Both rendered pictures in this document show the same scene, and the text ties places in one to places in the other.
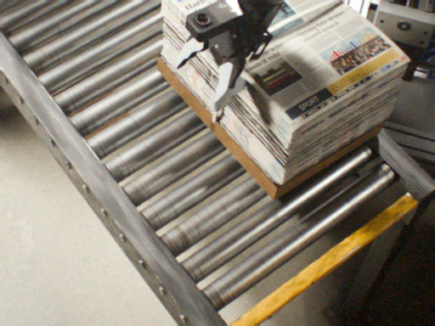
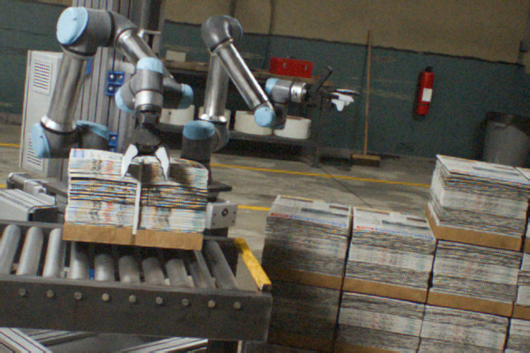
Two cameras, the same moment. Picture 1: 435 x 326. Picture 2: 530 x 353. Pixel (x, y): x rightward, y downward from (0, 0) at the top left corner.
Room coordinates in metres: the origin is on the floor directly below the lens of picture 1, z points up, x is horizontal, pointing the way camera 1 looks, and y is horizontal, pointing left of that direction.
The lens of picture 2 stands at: (-0.44, 1.88, 1.49)
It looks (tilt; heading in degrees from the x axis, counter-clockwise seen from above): 11 degrees down; 295
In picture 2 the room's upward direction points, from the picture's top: 8 degrees clockwise
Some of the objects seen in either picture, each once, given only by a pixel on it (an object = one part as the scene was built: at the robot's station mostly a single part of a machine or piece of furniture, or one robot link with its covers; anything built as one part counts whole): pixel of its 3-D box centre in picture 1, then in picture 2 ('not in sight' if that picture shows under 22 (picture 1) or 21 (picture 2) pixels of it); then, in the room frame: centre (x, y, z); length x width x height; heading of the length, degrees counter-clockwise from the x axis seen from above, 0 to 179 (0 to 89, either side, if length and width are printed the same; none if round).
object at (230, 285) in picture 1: (302, 234); (221, 270); (0.62, -0.19, 0.77); 0.47 x 0.05 x 0.05; 128
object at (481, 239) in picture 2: not in sight; (470, 225); (0.15, -1.16, 0.86); 0.38 x 0.29 x 0.04; 111
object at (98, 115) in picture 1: (163, 77); (55, 258); (0.98, 0.08, 0.77); 0.47 x 0.05 x 0.05; 128
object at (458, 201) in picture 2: not in sight; (474, 201); (0.15, -1.16, 0.95); 0.38 x 0.29 x 0.23; 111
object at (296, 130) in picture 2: not in sight; (238, 103); (3.74, -6.16, 0.55); 1.80 x 0.70 x 1.09; 38
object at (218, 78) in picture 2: not in sight; (217, 84); (1.23, -1.13, 1.19); 0.15 x 0.12 x 0.55; 99
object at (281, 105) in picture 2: not in sight; (276, 115); (0.96, -1.15, 1.12); 0.11 x 0.08 x 0.11; 99
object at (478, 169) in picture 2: not in sight; (481, 168); (0.15, -1.16, 1.06); 0.37 x 0.29 x 0.01; 111
